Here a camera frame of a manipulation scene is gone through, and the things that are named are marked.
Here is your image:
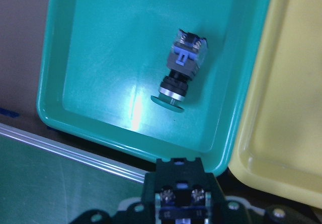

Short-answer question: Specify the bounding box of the large green push button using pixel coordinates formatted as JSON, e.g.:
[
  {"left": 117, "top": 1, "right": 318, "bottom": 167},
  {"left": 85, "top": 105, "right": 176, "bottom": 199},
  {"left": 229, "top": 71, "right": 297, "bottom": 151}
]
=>
[{"left": 154, "top": 158, "right": 212, "bottom": 223}]

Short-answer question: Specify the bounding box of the green conveyor belt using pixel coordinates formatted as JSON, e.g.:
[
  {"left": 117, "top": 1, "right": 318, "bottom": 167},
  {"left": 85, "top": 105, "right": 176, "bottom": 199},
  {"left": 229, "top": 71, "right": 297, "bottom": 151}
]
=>
[{"left": 1, "top": 124, "right": 145, "bottom": 223}]

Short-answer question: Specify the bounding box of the yellow plastic tray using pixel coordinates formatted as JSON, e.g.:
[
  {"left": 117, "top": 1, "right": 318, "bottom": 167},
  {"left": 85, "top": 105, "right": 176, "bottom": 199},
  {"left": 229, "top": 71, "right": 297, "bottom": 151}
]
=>
[{"left": 229, "top": 0, "right": 321, "bottom": 208}]

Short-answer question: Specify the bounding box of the green plastic tray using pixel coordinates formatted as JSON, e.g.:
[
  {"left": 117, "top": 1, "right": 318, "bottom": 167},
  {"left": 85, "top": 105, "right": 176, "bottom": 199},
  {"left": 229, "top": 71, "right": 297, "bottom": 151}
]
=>
[{"left": 37, "top": 0, "right": 270, "bottom": 175}]

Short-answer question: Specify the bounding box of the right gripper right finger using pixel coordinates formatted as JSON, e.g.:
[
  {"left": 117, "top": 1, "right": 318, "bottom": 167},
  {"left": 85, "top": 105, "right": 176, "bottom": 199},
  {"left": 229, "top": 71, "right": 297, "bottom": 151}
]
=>
[{"left": 210, "top": 173, "right": 252, "bottom": 223}]

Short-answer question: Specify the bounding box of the small green push button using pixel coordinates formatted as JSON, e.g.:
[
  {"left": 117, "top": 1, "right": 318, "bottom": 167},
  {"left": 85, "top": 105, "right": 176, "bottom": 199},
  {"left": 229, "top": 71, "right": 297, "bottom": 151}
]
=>
[{"left": 150, "top": 29, "right": 208, "bottom": 113}]

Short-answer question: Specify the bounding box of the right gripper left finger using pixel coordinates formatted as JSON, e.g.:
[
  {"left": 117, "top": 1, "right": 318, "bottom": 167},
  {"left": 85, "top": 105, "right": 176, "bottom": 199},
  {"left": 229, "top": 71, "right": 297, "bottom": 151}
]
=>
[{"left": 126, "top": 173, "right": 155, "bottom": 224}]

